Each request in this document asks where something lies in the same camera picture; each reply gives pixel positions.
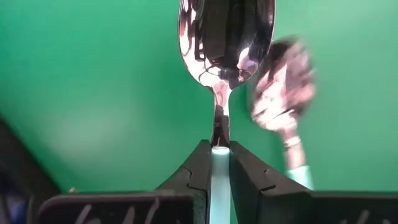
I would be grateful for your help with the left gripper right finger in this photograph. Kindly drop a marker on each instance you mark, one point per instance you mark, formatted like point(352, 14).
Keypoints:
point(255, 186)

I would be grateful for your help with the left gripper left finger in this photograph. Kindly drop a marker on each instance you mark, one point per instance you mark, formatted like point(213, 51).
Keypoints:
point(199, 174)

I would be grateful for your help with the green table mat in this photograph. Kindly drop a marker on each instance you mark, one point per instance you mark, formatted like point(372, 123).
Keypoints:
point(93, 77)

